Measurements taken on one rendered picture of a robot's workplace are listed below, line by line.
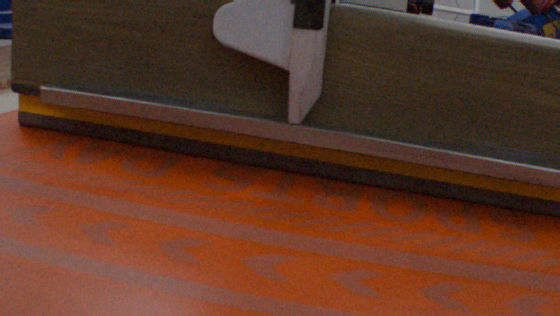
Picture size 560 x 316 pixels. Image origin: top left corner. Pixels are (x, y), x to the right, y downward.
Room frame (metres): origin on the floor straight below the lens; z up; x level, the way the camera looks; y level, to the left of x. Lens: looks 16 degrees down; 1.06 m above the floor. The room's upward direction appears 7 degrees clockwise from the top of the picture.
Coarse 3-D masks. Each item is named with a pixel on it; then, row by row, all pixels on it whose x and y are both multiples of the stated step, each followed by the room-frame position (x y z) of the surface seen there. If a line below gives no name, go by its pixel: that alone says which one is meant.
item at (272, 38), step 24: (240, 0) 0.35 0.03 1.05; (264, 0) 0.35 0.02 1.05; (288, 0) 0.35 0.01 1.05; (216, 24) 0.35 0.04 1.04; (240, 24) 0.35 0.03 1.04; (264, 24) 0.35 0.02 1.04; (288, 24) 0.35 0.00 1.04; (240, 48) 0.35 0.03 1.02; (264, 48) 0.35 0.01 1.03; (288, 48) 0.34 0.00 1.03; (312, 48) 0.34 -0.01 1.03; (312, 72) 0.34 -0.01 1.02; (312, 96) 0.35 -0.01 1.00; (288, 120) 0.35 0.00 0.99
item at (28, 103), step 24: (24, 96) 0.40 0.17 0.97; (96, 120) 0.40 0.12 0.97; (120, 120) 0.39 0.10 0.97; (144, 120) 0.39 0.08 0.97; (240, 144) 0.38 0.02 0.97; (264, 144) 0.38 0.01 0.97; (288, 144) 0.38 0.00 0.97; (384, 168) 0.37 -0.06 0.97; (408, 168) 0.37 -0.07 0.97; (432, 168) 0.37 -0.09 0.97; (528, 192) 0.36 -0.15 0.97; (552, 192) 0.35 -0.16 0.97
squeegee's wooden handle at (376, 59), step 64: (64, 0) 0.39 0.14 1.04; (128, 0) 0.38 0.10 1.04; (192, 0) 0.38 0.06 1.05; (64, 64) 0.39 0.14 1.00; (128, 64) 0.38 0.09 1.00; (192, 64) 0.38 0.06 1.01; (256, 64) 0.37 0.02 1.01; (384, 64) 0.36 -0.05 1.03; (448, 64) 0.35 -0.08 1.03; (512, 64) 0.35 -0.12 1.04; (384, 128) 0.36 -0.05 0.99; (448, 128) 0.35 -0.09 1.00; (512, 128) 0.35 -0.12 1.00
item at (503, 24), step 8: (472, 16) 1.64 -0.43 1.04; (480, 16) 1.61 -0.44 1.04; (488, 16) 1.62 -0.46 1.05; (472, 24) 1.63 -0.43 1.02; (480, 24) 1.60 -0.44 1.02; (488, 24) 1.57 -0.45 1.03; (496, 24) 1.20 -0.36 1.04; (504, 24) 1.19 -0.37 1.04; (512, 24) 1.19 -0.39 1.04; (520, 24) 1.24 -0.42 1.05; (520, 32) 1.20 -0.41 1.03; (528, 32) 1.22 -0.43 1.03; (536, 32) 1.26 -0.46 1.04
